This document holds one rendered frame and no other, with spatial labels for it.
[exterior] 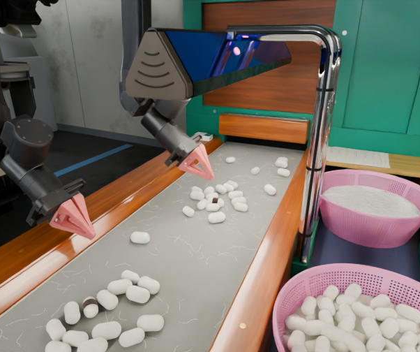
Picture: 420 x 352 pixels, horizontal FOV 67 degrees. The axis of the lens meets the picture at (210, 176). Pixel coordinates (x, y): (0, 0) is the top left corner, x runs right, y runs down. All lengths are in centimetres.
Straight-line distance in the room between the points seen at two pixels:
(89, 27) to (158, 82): 365
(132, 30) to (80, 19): 334
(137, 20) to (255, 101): 55
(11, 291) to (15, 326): 6
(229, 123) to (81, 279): 73
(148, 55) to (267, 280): 36
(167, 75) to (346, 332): 40
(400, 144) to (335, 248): 47
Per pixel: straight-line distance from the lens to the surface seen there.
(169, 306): 51
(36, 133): 59
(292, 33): 53
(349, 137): 112
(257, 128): 110
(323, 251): 76
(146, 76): 37
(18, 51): 423
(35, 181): 63
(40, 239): 67
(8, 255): 65
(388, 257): 80
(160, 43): 36
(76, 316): 51
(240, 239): 64
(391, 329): 53
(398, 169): 101
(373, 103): 111
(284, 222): 66
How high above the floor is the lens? 110
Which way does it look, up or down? 23 degrees down
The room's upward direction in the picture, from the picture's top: straight up
